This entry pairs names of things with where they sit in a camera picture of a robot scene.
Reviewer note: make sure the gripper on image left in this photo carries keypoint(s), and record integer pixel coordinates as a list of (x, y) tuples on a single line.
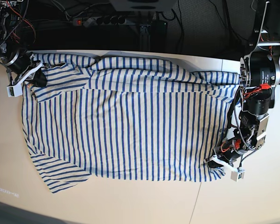
[(20, 61)]

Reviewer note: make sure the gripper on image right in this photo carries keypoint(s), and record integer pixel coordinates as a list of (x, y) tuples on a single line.
[(229, 151)]

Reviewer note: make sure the blue white striped T-shirt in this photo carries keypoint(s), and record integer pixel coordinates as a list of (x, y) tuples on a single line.
[(124, 118)]

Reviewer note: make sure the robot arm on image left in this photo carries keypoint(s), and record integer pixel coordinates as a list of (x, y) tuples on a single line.
[(16, 33)]

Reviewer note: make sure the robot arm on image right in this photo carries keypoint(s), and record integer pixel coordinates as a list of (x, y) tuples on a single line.
[(258, 78)]

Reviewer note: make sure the grey box under table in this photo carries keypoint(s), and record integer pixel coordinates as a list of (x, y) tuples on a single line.
[(143, 5)]

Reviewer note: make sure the aluminium profile stand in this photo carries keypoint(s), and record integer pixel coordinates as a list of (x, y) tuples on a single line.
[(152, 36)]

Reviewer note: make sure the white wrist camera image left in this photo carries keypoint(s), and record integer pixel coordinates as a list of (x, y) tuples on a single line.
[(15, 88)]

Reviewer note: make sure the black power strip red switch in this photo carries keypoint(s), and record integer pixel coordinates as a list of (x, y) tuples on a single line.
[(99, 21)]

